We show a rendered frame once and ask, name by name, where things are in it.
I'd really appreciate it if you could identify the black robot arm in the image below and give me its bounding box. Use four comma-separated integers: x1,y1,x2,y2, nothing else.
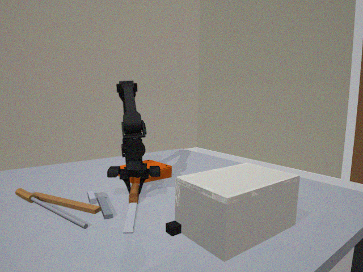
117,81,147,178

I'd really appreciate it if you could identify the wooden bar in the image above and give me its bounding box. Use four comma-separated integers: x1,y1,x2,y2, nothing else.
33,192,101,214

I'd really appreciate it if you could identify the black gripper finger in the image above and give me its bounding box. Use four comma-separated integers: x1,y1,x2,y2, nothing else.
120,177,130,193
138,175,149,194

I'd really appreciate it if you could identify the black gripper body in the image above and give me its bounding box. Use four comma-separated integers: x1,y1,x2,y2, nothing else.
107,153,161,178

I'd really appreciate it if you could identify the grey metal rod with wooden handle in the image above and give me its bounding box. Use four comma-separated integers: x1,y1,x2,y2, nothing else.
15,188,88,229

